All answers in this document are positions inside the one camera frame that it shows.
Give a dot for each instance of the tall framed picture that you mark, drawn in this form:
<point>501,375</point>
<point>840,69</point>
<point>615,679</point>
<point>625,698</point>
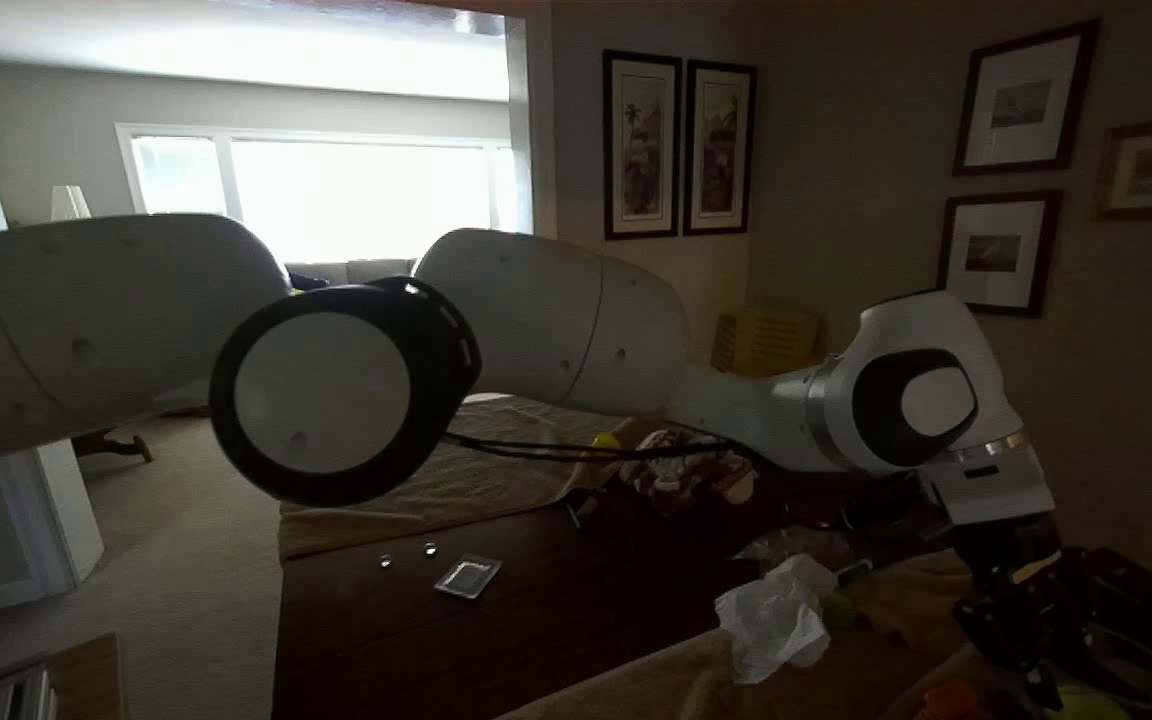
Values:
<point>720,146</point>
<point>641,146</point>

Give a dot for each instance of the yellow-green tennis ball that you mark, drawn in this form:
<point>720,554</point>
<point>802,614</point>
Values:
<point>1088,700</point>

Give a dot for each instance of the orange toy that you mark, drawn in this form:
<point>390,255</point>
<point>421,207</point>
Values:
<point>952,705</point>

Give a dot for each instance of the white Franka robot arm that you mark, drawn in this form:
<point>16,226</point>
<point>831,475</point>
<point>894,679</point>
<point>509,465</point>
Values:
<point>98,332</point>

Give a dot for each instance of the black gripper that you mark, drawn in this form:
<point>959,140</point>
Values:
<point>1010,575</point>

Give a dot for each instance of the yellow capped bottle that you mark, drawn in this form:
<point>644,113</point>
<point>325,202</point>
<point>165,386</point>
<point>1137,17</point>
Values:
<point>602,441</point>

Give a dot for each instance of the bright window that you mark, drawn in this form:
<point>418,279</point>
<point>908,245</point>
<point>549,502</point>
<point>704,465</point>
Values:
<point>338,194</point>

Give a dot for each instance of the dark small bench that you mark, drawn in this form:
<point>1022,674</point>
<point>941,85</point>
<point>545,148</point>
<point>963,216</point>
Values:
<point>116,446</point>

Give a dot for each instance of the small matted framed picture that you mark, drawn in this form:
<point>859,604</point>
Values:
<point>996,255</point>

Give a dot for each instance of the white card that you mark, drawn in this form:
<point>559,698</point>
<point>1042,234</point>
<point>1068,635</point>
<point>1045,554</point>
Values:
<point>468,578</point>

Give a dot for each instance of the printed chip bag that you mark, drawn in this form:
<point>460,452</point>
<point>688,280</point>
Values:
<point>688,475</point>

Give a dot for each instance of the white crumpled tissue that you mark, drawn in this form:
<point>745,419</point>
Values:
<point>776,623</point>

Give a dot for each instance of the small silver coin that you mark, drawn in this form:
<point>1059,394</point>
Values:
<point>429,550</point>
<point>384,563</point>

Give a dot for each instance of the white cabinet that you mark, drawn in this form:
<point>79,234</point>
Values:
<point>1,546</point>

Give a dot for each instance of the large matted framed picture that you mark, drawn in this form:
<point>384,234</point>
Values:
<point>1026,98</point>

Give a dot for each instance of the clear plastic bag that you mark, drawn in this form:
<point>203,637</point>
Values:
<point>796,546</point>

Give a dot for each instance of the yellow box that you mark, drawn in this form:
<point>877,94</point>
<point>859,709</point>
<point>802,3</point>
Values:
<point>768,343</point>

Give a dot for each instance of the clear plastic cup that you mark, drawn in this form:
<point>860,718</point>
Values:
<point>1137,667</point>

